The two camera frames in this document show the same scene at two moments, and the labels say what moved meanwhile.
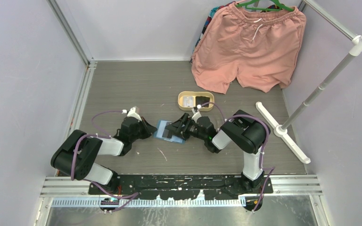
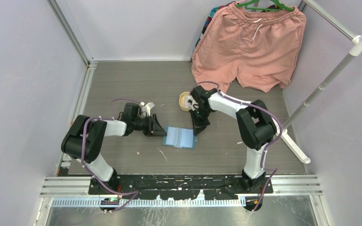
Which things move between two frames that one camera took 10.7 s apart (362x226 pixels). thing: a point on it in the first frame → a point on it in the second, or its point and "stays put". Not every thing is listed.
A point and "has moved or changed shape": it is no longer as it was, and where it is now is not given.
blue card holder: (161, 125) has moved or changed shape
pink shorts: (261, 47) stays put
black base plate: (181, 187) stays put
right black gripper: (176, 127) → (198, 126)
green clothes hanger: (282, 7) stays put
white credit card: (188, 100) stays put
